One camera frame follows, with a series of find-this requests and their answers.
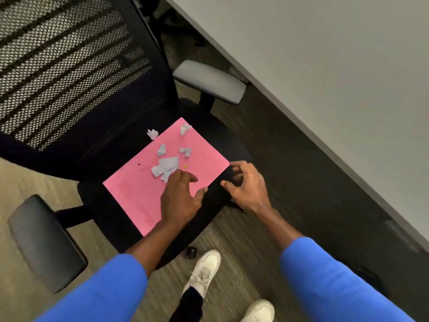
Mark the pink paper sheet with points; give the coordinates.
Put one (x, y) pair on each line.
(134, 194)

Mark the white sneaker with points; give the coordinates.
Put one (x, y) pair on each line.
(258, 311)
(202, 271)

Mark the person's left hand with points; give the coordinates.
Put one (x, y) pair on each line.
(176, 202)

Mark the black chair caster wheel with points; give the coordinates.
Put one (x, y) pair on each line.
(191, 253)

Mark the dark trouser leg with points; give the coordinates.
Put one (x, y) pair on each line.
(189, 306)

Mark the pile of torn paper scraps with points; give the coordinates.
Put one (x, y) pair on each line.
(166, 164)

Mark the black mesh office chair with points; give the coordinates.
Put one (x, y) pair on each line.
(67, 63)

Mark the person's right forearm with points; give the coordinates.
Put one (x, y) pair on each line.
(318, 281)

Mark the person's left thumb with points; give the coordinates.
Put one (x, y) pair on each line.
(201, 193)

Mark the black swivel chair base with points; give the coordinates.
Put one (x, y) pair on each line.
(177, 21)

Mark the person's left forearm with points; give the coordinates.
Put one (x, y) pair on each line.
(110, 291)

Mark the person's right thumb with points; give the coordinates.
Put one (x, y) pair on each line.
(228, 187)

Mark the person's right hand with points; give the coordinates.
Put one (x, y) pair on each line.
(251, 191)

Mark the chair armrest pad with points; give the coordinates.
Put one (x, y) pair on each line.
(47, 241)
(209, 80)

